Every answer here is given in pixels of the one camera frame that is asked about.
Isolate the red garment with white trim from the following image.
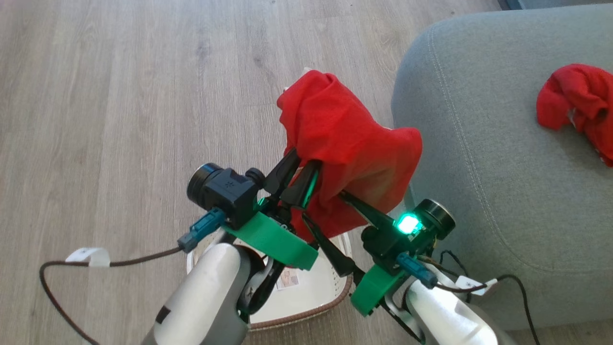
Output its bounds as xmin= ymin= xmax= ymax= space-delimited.
xmin=536 ymin=63 xmax=613 ymax=168

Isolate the white right cable tag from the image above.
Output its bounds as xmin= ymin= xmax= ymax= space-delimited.
xmin=454 ymin=275 xmax=499 ymax=296

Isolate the white basket with brown rim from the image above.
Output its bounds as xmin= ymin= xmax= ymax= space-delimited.
xmin=186 ymin=230 xmax=355 ymax=332

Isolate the blue left cable connector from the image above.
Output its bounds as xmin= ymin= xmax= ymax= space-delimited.
xmin=178 ymin=207 xmax=226 ymax=253

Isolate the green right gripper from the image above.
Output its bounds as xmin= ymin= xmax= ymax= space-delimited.
xmin=302 ymin=191 xmax=408 ymax=317

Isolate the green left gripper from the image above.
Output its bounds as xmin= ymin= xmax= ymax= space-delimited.
xmin=223 ymin=149 xmax=322 ymax=271

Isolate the grey fabric sofa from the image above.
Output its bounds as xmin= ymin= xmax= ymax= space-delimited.
xmin=391 ymin=4 xmax=613 ymax=331

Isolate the blue right cable connector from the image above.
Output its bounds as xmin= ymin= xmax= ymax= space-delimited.
xmin=396 ymin=252 xmax=438 ymax=289

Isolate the dark camera cable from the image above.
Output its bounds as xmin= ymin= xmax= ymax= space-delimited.
xmin=416 ymin=249 xmax=542 ymax=345
xmin=39 ymin=246 xmax=185 ymax=345

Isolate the dark right camera cable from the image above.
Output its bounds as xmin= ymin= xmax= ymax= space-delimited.
xmin=416 ymin=249 xmax=542 ymax=345

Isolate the white left cable tag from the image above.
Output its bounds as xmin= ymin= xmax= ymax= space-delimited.
xmin=65 ymin=247 xmax=111 ymax=268

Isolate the dark left camera cable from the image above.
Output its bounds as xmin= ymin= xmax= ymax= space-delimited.
xmin=39 ymin=246 xmax=185 ymax=345

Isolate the white cable tag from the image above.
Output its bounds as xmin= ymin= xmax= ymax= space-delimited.
xmin=65 ymin=247 xmax=111 ymax=268
xmin=454 ymin=275 xmax=499 ymax=296

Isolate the blue cable connector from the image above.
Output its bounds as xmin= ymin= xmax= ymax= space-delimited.
xmin=396 ymin=252 xmax=438 ymax=289
xmin=178 ymin=207 xmax=226 ymax=253

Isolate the white paper basket label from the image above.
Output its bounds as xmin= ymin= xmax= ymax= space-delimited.
xmin=276 ymin=270 xmax=300 ymax=290

